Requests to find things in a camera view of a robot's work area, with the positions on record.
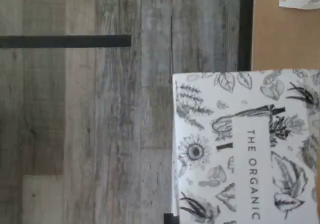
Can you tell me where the white botanical illustrated book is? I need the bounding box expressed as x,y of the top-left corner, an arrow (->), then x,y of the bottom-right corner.
171,68 -> 320,224

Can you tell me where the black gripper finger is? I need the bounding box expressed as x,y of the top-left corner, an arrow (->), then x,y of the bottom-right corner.
163,212 -> 181,224

